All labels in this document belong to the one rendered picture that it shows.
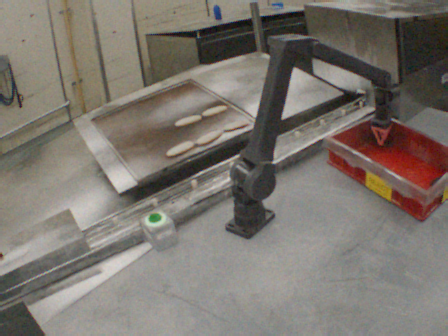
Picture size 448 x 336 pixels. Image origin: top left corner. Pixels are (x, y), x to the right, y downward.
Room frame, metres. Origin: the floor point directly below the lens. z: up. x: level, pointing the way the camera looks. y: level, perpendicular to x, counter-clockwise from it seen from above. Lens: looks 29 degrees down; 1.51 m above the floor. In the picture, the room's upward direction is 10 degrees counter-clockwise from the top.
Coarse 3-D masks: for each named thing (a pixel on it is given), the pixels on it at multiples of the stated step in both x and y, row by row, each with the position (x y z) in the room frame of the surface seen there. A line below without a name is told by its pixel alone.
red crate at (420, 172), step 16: (368, 144) 1.21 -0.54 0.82; (336, 160) 1.09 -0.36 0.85; (384, 160) 1.08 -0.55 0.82; (400, 160) 1.06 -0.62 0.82; (416, 160) 1.03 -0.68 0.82; (352, 176) 1.01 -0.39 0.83; (416, 176) 0.94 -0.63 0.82; (432, 176) 0.92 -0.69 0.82; (400, 208) 0.81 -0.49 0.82; (416, 208) 0.75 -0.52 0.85; (432, 208) 0.75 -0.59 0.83
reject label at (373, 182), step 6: (366, 174) 0.94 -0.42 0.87; (372, 174) 0.92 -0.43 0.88; (366, 180) 0.94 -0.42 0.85; (372, 180) 0.92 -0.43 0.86; (378, 180) 0.89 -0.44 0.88; (366, 186) 0.94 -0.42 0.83; (372, 186) 0.92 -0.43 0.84; (378, 186) 0.89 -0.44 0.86; (384, 186) 0.87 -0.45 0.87; (378, 192) 0.89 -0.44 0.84; (384, 192) 0.87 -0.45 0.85; (390, 192) 0.84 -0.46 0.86; (444, 192) 0.76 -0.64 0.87; (390, 198) 0.84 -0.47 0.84; (444, 198) 0.77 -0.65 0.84
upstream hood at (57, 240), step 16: (48, 224) 0.88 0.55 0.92; (64, 224) 0.87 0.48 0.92; (16, 240) 0.82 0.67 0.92; (32, 240) 0.81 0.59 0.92; (48, 240) 0.80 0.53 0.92; (64, 240) 0.80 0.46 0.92; (80, 240) 0.80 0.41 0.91; (0, 256) 0.73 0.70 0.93; (16, 256) 0.74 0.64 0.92; (32, 256) 0.73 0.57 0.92; (48, 256) 0.74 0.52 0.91; (64, 256) 0.77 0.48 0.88; (80, 256) 0.79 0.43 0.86; (0, 272) 0.67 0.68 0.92; (16, 272) 0.68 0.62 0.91; (32, 272) 0.71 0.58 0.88; (0, 288) 0.64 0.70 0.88
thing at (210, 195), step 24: (288, 144) 1.23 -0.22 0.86; (312, 144) 1.21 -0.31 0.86; (192, 192) 1.04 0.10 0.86; (216, 192) 1.02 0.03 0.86; (144, 216) 0.95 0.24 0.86; (168, 216) 0.94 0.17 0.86; (192, 216) 0.98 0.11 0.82; (96, 240) 0.86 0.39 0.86; (120, 240) 0.86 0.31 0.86; (72, 264) 0.77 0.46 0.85; (24, 288) 0.68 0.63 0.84
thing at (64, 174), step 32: (288, 128) 1.44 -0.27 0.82; (32, 160) 1.63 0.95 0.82; (64, 160) 1.54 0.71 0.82; (96, 160) 1.46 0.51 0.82; (224, 160) 1.27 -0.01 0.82; (0, 192) 1.35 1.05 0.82; (32, 192) 1.29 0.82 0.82; (64, 192) 1.24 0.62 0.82; (96, 192) 1.20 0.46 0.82; (0, 224) 1.07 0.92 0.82; (32, 224) 1.04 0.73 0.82; (128, 256) 0.83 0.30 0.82; (64, 288) 0.70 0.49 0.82
